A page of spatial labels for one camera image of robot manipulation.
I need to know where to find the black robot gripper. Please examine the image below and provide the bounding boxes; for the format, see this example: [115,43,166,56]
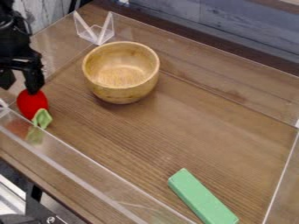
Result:
[0,29,45,95]

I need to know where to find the black table leg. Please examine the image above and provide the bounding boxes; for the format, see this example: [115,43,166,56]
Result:
[31,185,43,202]

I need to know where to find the clear acrylic front wall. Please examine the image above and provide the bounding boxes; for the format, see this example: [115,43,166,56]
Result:
[0,108,197,224]

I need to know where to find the clear acrylic corner bracket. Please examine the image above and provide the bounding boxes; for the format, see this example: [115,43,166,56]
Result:
[73,11,115,46]

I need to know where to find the green rectangular block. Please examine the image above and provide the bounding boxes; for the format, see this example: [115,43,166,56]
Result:
[168,168,240,224]

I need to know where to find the red plush strawberry toy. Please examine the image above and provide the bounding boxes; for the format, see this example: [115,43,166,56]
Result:
[17,89,53,130]

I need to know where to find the black device with cable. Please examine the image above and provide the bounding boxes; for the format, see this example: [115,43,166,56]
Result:
[0,198,69,224]

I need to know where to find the light wooden bowl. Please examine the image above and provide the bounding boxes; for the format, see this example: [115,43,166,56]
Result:
[82,41,161,104]

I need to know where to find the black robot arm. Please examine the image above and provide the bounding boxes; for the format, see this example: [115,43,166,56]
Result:
[0,0,45,95]

